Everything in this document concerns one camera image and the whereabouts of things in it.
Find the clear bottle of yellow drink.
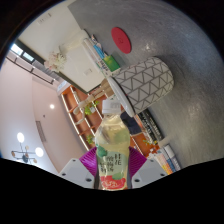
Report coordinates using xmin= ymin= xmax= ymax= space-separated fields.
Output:
xmin=94 ymin=99 xmax=131 ymax=191

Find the grey curtain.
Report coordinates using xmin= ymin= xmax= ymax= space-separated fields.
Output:
xmin=6 ymin=49 xmax=63 ymax=84

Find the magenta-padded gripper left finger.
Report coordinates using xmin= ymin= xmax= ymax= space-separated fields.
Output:
xmin=56 ymin=146 xmax=99 ymax=189

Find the green and white box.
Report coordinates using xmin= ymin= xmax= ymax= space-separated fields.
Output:
xmin=99 ymin=54 xmax=121 ymax=73

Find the stack of dark books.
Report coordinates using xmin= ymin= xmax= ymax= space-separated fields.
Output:
xmin=136 ymin=109 xmax=165 ymax=143

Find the branched ceiling lamp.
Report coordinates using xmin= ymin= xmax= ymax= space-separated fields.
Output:
xmin=10 ymin=132 xmax=45 ymax=164

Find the stack of white tissue packs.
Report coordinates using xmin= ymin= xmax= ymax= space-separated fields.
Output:
xmin=83 ymin=36 xmax=108 ymax=68

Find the chair with dark jacket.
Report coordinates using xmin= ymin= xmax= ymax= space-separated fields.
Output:
xmin=119 ymin=111 xmax=143 ymax=135

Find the wooden shelf unit with books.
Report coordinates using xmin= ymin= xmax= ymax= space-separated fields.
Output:
xmin=59 ymin=84 xmax=161 ymax=158

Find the ceiling air vent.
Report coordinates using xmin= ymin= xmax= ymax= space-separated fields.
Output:
xmin=34 ymin=120 xmax=48 ymax=143

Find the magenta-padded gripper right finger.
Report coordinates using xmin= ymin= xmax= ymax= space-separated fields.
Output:
xmin=127 ymin=146 xmax=168 ymax=189

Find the white cup with triangle pattern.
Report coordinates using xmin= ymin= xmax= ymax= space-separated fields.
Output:
xmin=106 ymin=56 xmax=175 ymax=118

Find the flat round red coaster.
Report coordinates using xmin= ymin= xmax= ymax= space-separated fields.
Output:
xmin=110 ymin=26 xmax=132 ymax=55

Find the window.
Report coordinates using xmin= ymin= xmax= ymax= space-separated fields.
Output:
xmin=9 ymin=42 xmax=36 ymax=64

